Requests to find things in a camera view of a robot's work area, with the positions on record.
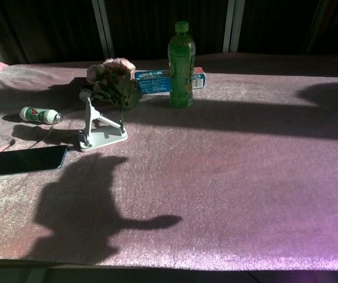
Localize pink tablecloth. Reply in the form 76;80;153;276
0;52;338;272

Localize black smartphone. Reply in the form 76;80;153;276
0;144;68;178

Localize blue cookie package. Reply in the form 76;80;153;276
134;67;207;95

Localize pink artificial flower bouquet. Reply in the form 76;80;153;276
85;57;143;132

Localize dark brown curtain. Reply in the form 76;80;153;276
106;0;231;61
237;0;338;56
0;0;104;65

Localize white folding phone stand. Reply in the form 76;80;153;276
77;96;128;153

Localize green drink bottle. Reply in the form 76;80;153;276
168;21;196;108

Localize grey window frame post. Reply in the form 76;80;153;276
222;0;245;53
91;0;115;60

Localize small white milk bottle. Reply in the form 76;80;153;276
20;106;64;125

